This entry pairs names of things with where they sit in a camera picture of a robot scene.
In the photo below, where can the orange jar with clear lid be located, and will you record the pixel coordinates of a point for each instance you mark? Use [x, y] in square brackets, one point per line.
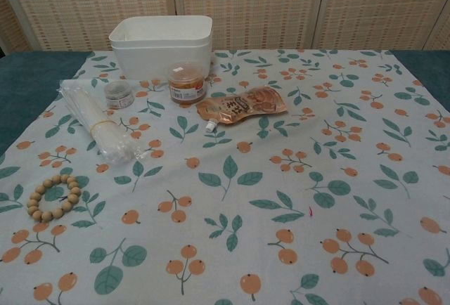
[186, 89]

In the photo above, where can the copper spout pouch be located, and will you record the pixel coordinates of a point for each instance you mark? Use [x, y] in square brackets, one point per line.
[246, 106]

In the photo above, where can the floral leaf and berry tablecloth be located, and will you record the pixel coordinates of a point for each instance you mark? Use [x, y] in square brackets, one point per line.
[246, 196]

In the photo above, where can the white plastic storage box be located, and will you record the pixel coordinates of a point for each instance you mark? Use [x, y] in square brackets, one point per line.
[158, 57]

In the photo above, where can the yellow rubber band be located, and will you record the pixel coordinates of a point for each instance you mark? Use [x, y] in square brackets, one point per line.
[102, 122]

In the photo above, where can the bagged bundle of clear straws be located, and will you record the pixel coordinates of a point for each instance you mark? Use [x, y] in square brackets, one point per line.
[98, 122]

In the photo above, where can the woven folding screen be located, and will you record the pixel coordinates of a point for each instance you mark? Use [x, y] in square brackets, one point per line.
[281, 6]

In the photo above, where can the small clear jar grey contents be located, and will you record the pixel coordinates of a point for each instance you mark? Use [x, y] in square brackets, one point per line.
[119, 96]

